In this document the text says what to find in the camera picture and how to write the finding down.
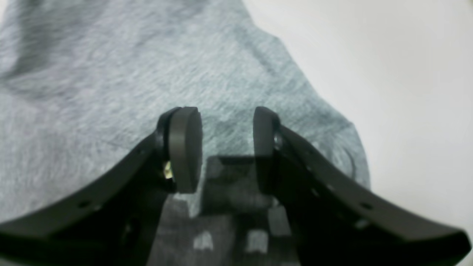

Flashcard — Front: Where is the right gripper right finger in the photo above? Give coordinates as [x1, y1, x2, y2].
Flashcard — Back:
[253, 106, 472, 266]

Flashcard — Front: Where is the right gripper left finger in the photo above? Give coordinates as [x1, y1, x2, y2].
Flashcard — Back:
[0, 107, 203, 266]

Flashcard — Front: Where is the grey T-shirt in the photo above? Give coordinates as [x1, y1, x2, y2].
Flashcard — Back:
[0, 0, 371, 266]

